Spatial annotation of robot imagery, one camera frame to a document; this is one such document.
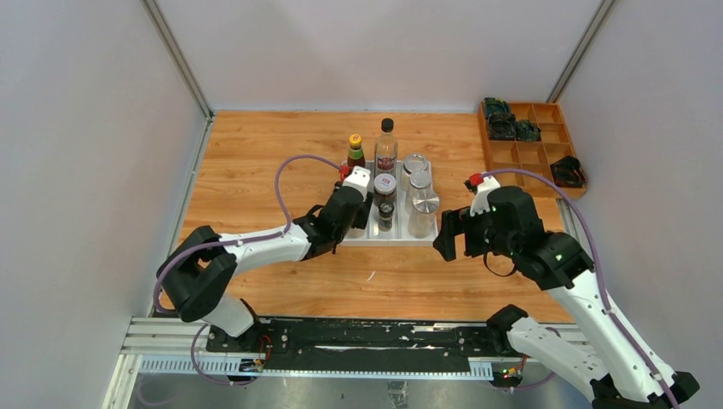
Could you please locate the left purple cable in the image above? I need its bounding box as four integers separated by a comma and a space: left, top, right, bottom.
152, 153, 351, 388

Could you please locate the black cable bundle middle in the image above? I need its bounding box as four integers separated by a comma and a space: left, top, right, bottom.
486, 112, 518, 141

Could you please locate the white divided plastic tray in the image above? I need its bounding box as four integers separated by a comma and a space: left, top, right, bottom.
341, 187, 439, 247

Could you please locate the yellow-cap small bottle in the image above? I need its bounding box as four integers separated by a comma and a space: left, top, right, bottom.
346, 228, 366, 239

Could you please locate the yellow-cap green bottle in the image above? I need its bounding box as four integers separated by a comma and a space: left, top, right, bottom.
346, 134, 366, 168

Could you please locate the clear lidded glass jar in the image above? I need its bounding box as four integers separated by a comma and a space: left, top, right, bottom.
400, 153, 430, 190

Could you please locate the small black-cap bottle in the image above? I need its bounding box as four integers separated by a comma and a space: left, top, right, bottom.
378, 200, 395, 232

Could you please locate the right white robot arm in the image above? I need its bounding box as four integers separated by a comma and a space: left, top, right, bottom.
433, 187, 700, 408

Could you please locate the brown jar white lid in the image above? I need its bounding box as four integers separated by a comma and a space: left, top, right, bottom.
373, 173, 397, 206

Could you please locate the purple cable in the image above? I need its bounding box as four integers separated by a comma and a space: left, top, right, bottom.
152, 153, 351, 388
464, 168, 682, 409

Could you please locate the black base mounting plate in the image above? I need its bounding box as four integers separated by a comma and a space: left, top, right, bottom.
204, 317, 523, 375

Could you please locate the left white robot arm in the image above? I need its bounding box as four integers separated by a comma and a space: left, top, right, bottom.
156, 186, 373, 352

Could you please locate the green black cable bundle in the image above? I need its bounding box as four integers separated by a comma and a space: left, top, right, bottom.
482, 96, 512, 118

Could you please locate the green cable bundle small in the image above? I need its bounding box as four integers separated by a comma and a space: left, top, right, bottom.
515, 119, 541, 142

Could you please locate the white-lid spice shaker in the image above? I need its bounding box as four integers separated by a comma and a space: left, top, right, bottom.
404, 170, 433, 215

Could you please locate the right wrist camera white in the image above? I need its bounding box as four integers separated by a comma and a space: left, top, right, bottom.
468, 174, 500, 216

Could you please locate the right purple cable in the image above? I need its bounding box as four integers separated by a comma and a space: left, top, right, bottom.
464, 168, 682, 409

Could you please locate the silver-lid glass jar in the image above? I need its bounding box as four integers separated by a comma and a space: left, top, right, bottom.
408, 189, 440, 239

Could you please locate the black-cap clear sauce bottle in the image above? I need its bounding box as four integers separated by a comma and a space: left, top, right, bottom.
374, 118, 398, 176

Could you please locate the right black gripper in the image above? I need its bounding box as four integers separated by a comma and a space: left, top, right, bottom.
433, 203, 518, 261

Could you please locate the black cable bundle right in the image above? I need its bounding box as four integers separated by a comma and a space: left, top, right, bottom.
549, 156, 585, 188

